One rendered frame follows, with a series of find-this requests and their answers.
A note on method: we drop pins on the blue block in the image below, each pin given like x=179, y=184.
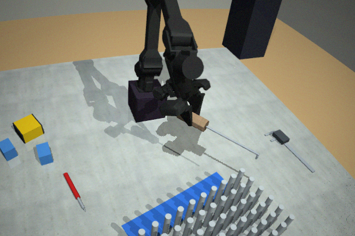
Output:
x=7, y=149
x=44, y=153

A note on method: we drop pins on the blue striped tape strip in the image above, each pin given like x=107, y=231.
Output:
x=170, y=206

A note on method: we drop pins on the red-handled screwdriver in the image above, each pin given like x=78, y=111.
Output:
x=72, y=187

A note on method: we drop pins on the yellow box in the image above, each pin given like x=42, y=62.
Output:
x=28, y=128

